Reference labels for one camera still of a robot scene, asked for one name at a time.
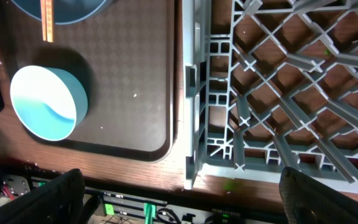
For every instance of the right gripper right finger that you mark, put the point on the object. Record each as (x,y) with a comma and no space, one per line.
(306,200)

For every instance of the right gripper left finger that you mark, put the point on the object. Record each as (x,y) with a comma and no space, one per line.
(58,201)

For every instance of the light blue rice bowl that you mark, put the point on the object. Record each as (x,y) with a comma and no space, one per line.
(49,102)

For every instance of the grey dishwasher rack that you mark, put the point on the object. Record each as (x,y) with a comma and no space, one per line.
(268,85)

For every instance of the brown serving tray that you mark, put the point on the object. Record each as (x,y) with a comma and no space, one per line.
(123,56)

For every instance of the dark blue plate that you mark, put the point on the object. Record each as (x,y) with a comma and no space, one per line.
(65,11)

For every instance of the right wooden chopstick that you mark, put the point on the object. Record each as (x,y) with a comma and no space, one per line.
(50,20)

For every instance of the wooden chopstick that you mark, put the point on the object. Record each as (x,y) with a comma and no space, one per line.
(43,19)
(50,20)

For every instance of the left wooden chopstick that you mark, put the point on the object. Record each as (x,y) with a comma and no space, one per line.
(43,19)

